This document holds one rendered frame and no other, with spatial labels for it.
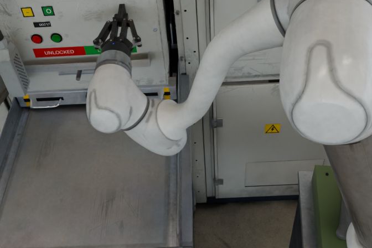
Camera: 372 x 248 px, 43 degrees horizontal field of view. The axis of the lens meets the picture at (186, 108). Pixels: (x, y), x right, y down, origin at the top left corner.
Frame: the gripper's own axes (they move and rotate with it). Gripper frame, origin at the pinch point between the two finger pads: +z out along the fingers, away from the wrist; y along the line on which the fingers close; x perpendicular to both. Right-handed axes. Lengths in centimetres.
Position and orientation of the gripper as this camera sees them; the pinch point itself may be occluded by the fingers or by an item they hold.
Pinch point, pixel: (121, 15)
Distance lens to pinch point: 136.6
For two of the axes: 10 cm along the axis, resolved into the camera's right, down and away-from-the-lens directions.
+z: -0.1, -7.2, 7.0
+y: 10.0, -0.5, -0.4
